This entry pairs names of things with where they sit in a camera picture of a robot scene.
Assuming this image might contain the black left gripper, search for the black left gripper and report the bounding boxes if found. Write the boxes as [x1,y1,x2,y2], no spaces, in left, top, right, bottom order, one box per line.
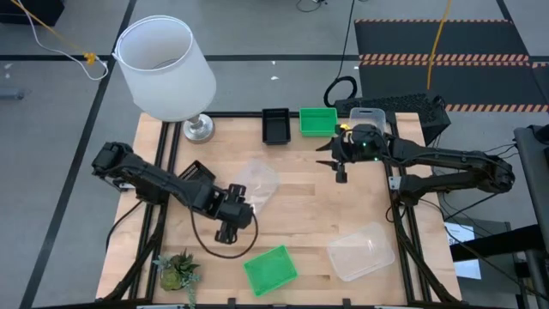
[214,183,256,245]

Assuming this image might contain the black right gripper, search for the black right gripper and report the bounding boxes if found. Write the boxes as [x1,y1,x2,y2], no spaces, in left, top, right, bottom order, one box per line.
[316,123,389,185]

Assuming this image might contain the clear plastic basket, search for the clear plastic basket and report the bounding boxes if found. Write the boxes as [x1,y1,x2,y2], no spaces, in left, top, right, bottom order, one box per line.
[326,221,396,283]
[348,106,387,134]
[231,158,281,215]

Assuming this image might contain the green plastic slotted basket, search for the green plastic slotted basket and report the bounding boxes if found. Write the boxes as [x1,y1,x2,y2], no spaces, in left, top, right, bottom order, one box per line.
[299,106,340,138]
[242,244,299,298]

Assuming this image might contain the small green succulent plant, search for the small green succulent plant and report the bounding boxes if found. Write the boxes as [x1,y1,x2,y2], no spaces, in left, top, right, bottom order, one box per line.
[152,248,202,308]

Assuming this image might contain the black hazard-striped floor mat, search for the black hazard-striped floor mat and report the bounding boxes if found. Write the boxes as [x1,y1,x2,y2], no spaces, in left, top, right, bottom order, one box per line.
[353,18,549,113]

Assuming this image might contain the white paper sheet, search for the white paper sheet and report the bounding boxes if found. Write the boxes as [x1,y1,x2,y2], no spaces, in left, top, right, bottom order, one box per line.
[443,221,484,281]

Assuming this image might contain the white shade table lamp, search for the white shade table lamp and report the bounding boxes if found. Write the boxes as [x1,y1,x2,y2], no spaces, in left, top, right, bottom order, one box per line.
[112,15,218,145]

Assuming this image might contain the black metal beam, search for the black metal beam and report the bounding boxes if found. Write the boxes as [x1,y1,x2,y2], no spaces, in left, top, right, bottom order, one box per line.
[449,225,549,263]

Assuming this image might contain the gray metal stand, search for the gray metal stand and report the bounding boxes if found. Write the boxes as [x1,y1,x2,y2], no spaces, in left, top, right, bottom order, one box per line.
[513,124,549,309]

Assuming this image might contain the black floor box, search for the black floor box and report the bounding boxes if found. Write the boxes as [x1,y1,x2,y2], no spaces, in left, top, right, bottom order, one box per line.
[0,0,65,27]

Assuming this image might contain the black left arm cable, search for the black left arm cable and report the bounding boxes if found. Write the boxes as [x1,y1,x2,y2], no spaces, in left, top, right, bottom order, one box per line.
[190,209,261,260]

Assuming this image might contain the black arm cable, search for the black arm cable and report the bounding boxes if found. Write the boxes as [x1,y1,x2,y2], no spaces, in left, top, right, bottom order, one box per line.
[190,209,261,260]
[441,191,503,222]

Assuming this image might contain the long black coiled cable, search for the long black coiled cable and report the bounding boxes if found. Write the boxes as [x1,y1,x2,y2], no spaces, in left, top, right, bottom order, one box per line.
[322,0,359,108]

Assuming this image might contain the black metal table frame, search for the black metal table frame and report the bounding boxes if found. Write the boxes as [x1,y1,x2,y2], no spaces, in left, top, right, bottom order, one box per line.
[100,111,462,308]

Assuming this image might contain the long yellow cable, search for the long yellow cable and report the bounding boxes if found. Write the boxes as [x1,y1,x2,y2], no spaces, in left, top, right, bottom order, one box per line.
[426,0,454,91]

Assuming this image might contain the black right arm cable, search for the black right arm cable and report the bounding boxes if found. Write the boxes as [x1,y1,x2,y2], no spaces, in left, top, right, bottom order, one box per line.
[441,191,503,222]

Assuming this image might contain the thin white floor cable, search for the thin white floor cable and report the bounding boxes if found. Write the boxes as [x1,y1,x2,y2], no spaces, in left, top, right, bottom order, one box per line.
[16,0,111,82]

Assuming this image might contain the orange cable with yellow connector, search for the orange cable with yellow connector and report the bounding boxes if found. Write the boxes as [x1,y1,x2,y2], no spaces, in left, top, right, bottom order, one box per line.
[10,0,98,65]

